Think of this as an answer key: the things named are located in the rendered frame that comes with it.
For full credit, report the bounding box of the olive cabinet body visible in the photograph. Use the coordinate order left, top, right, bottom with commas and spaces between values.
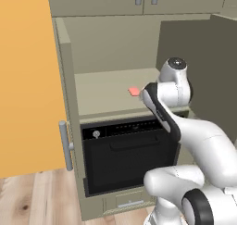
53, 13, 217, 222

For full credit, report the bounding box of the pink bar soap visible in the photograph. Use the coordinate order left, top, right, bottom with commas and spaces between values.
128, 86, 142, 97

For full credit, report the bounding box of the olive overhead cabinet door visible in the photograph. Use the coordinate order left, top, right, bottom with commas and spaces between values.
46, 0, 145, 18
143, 0, 229, 16

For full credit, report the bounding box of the olive neighbouring overhead cabinet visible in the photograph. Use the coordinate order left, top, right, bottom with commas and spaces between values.
221, 0, 237, 19

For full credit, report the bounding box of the black built-in oven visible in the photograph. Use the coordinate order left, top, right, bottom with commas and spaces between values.
80, 115, 181, 198

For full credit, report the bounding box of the olive drawer front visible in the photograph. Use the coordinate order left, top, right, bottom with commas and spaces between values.
103, 191, 156, 212

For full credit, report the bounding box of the black oven door handle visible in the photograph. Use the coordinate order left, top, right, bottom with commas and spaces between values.
108, 137, 160, 153

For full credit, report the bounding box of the grey bar door handle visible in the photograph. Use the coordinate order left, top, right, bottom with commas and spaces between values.
58, 119, 76, 172

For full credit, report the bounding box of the grey drawer handle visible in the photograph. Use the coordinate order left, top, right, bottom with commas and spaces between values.
118, 199, 145, 209

